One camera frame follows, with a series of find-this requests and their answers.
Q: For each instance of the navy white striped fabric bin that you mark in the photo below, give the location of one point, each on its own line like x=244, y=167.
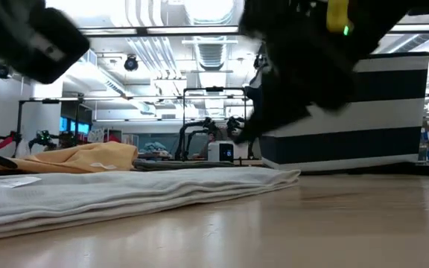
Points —
x=367, y=115

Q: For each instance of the blue lit monitor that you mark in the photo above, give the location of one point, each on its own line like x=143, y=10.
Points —
x=82, y=127

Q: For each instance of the black thin metal stand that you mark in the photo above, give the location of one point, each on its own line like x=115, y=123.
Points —
x=184, y=111

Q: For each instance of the white towel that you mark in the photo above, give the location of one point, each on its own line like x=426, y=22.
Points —
x=125, y=193

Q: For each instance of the blue-grey cloth pile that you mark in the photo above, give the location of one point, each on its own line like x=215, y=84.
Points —
x=155, y=147

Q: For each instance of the orange towel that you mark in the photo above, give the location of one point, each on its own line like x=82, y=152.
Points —
x=88, y=156

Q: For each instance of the black round lamp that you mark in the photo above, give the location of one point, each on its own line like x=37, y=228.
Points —
x=130, y=62
x=3, y=70

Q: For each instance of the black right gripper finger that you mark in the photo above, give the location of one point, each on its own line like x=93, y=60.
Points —
x=311, y=98
x=266, y=100

